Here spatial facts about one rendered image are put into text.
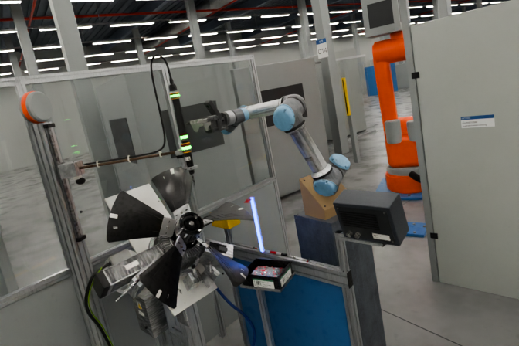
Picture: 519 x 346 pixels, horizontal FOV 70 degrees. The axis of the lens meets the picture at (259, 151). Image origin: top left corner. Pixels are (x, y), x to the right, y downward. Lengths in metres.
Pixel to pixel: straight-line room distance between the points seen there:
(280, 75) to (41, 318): 4.58
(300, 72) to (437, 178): 3.59
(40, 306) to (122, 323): 0.50
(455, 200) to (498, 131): 0.59
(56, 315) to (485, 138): 2.82
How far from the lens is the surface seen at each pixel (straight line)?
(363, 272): 2.34
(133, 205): 1.78
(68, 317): 2.47
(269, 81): 5.75
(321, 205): 2.10
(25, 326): 2.41
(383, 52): 5.34
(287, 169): 5.92
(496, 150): 2.93
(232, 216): 1.92
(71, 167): 2.06
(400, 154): 5.31
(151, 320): 2.17
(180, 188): 1.92
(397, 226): 1.61
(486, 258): 3.24
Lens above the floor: 1.77
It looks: 9 degrees down
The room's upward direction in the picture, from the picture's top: 11 degrees counter-clockwise
